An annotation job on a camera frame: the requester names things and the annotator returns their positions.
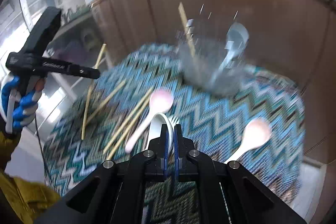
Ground white pink ceramic spoon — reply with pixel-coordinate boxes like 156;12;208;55
224;118;272;164

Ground wire utensil holder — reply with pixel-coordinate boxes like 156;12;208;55
177;9;245;97

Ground zigzag knitted cloth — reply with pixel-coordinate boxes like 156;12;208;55
43;43;306;224

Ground blue white gloved left hand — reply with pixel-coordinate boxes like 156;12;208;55
1;74;45;138

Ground white spoon in holder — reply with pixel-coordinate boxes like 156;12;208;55
210;22;249;84

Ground yellow sleeve forearm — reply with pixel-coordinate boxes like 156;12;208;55
1;133;60;223

